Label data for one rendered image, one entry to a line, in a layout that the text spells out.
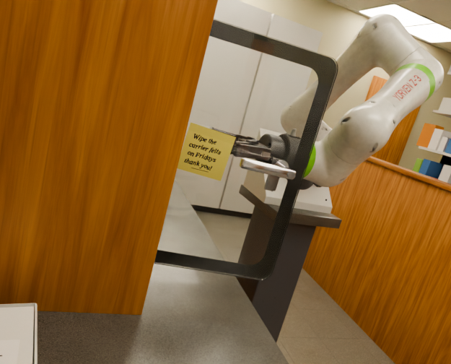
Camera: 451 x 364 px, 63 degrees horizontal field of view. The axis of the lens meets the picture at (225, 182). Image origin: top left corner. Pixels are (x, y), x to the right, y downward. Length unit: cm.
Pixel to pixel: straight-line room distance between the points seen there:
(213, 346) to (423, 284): 208
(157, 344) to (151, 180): 23
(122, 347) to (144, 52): 38
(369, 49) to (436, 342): 179
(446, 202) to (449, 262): 34
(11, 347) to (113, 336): 14
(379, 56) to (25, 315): 106
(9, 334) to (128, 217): 19
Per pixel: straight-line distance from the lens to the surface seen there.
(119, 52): 49
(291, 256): 158
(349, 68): 125
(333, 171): 87
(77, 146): 50
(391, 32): 120
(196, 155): 59
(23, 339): 49
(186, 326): 61
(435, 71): 118
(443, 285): 248
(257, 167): 56
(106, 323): 58
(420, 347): 261
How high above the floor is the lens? 129
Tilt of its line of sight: 13 degrees down
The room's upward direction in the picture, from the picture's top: 15 degrees clockwise
